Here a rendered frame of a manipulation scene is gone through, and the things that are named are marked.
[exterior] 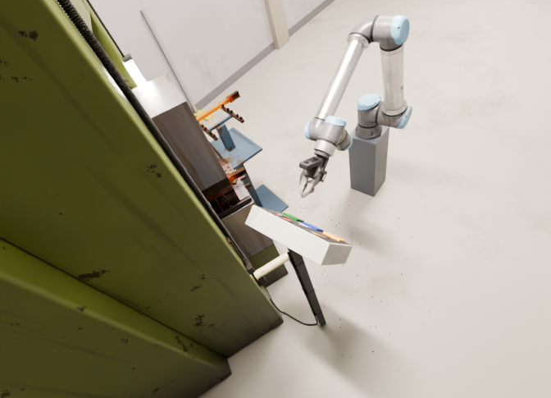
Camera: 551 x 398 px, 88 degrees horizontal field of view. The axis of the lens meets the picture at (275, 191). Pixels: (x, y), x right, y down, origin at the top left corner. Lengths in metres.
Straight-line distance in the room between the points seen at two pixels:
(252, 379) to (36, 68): 1.90
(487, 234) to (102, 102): 2.38
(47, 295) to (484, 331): 2.10
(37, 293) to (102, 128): 0.47
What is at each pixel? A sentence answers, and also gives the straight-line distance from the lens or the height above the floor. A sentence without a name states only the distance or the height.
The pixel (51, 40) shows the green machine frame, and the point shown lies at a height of 1.90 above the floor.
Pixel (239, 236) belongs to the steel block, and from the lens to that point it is 1.64.
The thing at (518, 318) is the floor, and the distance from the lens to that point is 2.30.
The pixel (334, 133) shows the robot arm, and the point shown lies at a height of 1.22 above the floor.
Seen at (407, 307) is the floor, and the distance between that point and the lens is 2.15.
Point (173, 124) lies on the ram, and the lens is 1.10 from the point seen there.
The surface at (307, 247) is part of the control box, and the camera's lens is 0.97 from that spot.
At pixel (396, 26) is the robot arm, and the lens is 1.58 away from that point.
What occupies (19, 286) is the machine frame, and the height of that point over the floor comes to 1.50.
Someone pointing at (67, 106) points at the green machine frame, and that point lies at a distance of 0.77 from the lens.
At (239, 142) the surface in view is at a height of 0.76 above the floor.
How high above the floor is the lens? 2.02
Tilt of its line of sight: 48 degrees down
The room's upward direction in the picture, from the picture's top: 20 degrees counter-clockwise
